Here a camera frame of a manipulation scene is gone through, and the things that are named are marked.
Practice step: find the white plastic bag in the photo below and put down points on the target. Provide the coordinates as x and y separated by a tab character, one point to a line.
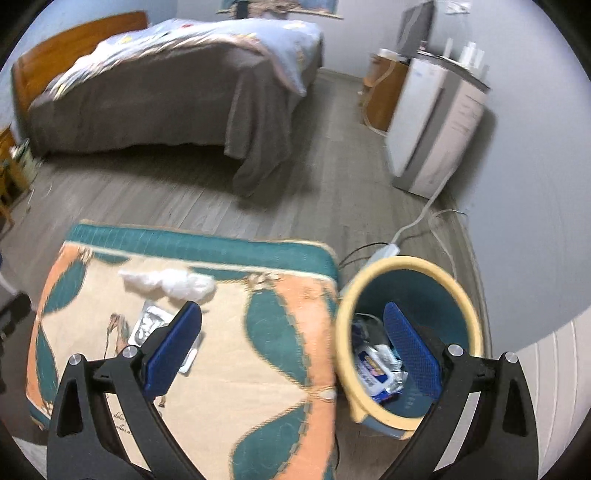
180	284

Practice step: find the wooden nightstand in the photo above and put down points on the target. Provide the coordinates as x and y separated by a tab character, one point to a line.
11	170

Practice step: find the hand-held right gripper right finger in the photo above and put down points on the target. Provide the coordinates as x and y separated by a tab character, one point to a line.
411	350

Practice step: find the teal and orange patterned rug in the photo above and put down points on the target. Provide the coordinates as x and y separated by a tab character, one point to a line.
240	369

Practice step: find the wooden bed headboard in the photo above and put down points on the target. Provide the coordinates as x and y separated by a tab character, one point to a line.
60	46

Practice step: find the wall picture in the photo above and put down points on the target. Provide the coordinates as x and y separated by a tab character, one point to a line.
281	7

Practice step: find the white power strip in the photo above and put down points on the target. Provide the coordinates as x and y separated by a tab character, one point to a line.
385	251

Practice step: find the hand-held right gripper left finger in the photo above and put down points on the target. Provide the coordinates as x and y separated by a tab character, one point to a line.
171	350

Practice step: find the silver foil packet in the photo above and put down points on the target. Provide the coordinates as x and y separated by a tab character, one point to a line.
150	323

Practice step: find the white bottles on appliance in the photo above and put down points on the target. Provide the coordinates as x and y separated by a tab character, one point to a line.
468	55

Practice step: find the white floor appliance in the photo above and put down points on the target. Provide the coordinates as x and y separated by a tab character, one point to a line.
434	124

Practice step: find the wooden cabinet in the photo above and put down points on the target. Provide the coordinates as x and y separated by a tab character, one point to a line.
383	97

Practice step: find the dark flat screen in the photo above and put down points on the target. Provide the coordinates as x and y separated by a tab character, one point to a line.
415	27

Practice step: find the blue plastic packet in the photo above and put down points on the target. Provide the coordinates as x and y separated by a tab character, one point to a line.
374	364

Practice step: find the teal bin with yellow rim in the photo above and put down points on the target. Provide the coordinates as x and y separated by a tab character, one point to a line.
452	300

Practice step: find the bed with grey cover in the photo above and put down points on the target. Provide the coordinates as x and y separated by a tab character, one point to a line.
161	106

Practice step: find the floral light blue quilt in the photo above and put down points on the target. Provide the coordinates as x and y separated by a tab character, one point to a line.
207	34

